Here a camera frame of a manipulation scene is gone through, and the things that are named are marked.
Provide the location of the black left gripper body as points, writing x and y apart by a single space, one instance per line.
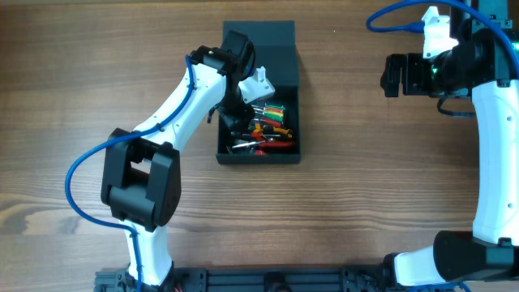
233 119

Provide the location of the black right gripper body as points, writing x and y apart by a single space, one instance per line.
400 75

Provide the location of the orange black pliers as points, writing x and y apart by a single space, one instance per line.
272 131

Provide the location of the clear case coloured screwdrivers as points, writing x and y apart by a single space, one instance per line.
270 114

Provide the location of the red handled cutters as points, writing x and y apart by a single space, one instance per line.
277 144

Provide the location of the dark green box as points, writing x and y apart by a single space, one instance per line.
275 48

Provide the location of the black red small screwdriver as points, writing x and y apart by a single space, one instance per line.
242 135

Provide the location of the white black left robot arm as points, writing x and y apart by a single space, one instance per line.
141 180

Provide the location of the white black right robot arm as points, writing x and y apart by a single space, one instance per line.
471 53

